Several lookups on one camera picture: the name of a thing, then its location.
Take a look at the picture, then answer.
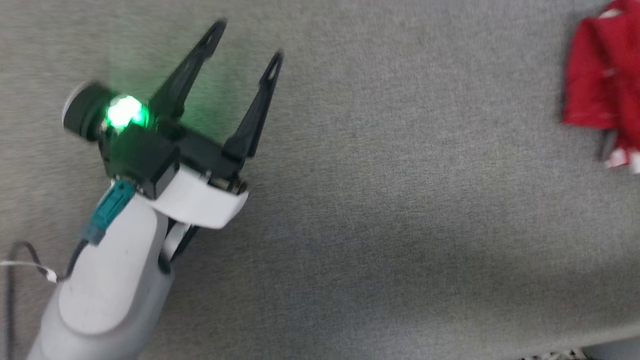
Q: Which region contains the white left camera bracket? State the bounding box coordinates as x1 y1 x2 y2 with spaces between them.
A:
145 164 250 231

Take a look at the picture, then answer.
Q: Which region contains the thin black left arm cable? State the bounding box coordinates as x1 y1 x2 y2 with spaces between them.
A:
2 239 91 360

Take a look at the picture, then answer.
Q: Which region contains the red shirt with white sleeves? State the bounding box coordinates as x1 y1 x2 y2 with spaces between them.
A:
560 0 640 175

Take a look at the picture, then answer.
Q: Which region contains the teal left camera connector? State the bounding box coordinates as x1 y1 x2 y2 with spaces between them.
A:
81 179 137 246

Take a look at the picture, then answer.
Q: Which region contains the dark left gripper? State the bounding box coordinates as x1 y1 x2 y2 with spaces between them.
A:
98 19 285 199

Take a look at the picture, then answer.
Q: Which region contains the thin white left arm wire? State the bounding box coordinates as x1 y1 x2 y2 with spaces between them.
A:
0 258 59 284

